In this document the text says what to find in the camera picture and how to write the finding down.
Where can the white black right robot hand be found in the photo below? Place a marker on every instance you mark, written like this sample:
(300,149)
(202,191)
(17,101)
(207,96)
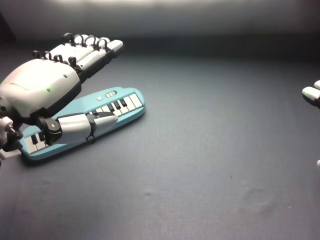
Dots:
(42,77)

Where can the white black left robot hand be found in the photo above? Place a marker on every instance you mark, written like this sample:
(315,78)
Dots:
(311,93)

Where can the teal toy piano keyboard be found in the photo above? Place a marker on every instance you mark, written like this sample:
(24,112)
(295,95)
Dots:
(75,150)

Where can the grey table cloth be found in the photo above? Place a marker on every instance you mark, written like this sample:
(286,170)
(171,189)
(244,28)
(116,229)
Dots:
(200,175)

